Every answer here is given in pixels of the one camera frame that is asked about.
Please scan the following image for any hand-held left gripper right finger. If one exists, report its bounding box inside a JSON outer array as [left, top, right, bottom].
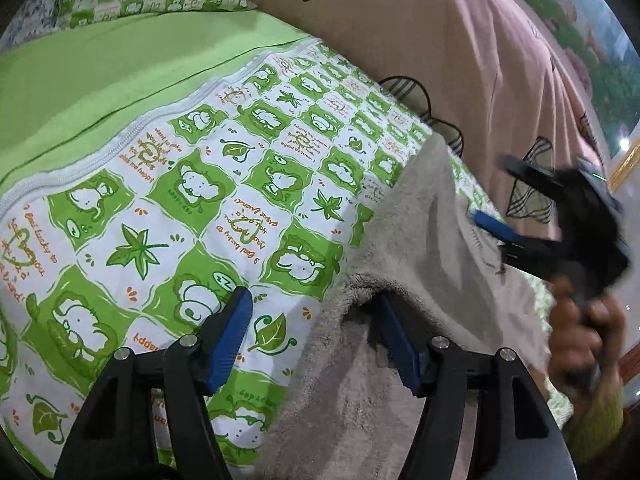
[[367, 294, 576, 480]]

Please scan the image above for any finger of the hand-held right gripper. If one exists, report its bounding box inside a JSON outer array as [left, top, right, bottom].
[[470, 210, 563, 281], [497, 154, 568, 196]]

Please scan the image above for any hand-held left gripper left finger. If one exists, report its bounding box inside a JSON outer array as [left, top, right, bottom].
[[52, 286, 254, 480]]

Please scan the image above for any beige knit sweater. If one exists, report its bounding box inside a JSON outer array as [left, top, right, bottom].
[[260, 132, 556, 480]]

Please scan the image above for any person's right forearm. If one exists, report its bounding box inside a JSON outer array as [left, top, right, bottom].
[[562, 377, 627, 467]]

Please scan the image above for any person's right hand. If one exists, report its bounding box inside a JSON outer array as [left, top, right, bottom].
[[547, 280, 629, 397]]

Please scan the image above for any green patterned bed cover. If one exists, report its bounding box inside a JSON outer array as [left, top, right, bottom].
[[0, 42, 568, 478]]

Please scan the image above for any pink quilt with plaid hearts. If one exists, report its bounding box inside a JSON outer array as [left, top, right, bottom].
[[247, 0, 616, 243]]

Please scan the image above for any plain green bed sheet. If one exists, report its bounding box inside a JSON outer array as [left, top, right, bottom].
[[0, 10, 321, 193]]

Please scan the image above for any floral quilt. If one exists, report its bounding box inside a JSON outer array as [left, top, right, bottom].
[[0, 0, 66, 56]]

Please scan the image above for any golden frame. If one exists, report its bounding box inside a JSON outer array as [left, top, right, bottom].
[[606, 136, 640, 192]]

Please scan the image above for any colourful wall poster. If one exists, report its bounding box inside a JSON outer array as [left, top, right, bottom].
[[515, 0, 640, 161]]

